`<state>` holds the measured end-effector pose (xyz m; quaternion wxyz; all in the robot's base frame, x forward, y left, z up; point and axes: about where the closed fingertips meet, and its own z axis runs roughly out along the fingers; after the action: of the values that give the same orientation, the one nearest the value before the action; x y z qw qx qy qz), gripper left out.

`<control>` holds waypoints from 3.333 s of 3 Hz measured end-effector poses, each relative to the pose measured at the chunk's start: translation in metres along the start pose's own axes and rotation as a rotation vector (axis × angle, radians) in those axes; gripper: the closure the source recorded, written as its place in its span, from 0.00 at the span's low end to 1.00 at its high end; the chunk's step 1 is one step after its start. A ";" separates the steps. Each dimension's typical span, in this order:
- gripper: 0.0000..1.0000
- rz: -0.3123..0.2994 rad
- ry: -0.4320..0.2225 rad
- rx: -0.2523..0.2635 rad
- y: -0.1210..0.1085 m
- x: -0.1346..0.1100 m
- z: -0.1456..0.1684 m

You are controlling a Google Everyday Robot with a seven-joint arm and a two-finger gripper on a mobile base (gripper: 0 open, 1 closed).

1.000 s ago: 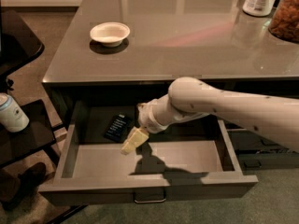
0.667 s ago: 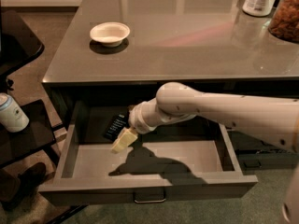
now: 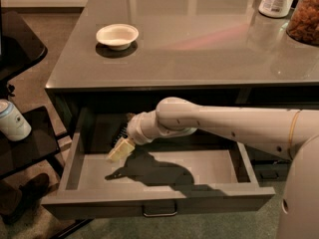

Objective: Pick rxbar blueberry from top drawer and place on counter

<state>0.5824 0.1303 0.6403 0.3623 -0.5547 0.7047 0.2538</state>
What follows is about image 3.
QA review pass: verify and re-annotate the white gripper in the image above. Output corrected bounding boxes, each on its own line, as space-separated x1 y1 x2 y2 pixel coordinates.
107 112 159 162

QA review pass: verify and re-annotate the dark blue rxbar wrapper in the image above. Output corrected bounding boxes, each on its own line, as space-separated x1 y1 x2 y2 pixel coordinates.
111 122 128 147

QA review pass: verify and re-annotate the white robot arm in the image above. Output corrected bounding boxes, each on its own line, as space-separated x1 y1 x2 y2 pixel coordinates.
108 98 319 239

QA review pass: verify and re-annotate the open grey top drawer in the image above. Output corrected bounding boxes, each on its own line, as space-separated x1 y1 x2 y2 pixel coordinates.
42 109 275 219

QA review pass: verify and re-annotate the grey cabinet counter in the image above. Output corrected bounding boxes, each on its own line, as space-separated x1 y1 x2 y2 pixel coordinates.
46 0 319 131

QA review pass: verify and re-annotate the grey lower right drawer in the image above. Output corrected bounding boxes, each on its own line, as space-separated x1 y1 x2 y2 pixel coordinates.
253 162 290 181

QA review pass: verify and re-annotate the white paper bowl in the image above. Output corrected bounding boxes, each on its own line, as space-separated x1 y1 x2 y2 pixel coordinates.
96 24 139 51

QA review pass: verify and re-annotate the glass jar of snacks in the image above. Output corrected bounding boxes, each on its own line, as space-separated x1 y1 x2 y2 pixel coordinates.
286 0 319 46

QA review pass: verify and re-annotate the metal drawer handle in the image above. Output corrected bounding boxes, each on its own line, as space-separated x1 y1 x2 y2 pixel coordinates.
142 202 177 218

